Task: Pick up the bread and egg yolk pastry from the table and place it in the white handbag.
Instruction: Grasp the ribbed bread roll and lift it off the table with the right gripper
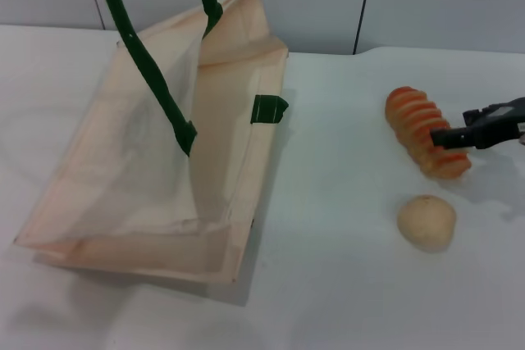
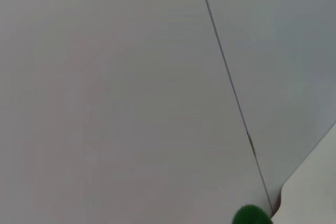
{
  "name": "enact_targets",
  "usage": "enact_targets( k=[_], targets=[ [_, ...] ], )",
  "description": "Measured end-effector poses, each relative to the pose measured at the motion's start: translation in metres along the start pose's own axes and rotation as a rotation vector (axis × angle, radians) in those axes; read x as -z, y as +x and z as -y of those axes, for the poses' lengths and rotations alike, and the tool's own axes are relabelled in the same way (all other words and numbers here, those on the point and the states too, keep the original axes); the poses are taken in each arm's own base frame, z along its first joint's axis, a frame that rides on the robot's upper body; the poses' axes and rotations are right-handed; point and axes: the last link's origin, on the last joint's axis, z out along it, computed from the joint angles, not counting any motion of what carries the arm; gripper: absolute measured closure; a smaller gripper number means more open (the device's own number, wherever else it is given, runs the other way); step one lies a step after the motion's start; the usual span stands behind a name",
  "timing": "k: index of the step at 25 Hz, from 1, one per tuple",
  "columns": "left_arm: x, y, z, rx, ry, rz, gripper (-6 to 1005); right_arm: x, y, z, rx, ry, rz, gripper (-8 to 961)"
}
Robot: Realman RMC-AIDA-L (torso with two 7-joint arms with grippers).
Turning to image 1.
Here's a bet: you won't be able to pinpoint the orange striped spiral bread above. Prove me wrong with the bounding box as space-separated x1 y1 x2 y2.
384 85 473 181

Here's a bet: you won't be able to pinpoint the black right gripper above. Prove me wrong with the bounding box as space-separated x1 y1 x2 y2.
429 96 525 151

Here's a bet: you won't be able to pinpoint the round beige egg yolk pastry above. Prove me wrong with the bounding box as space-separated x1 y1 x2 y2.
396 193 458 253

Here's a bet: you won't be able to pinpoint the cream tote bag green handles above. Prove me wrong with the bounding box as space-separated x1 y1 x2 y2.
11 0 290 285

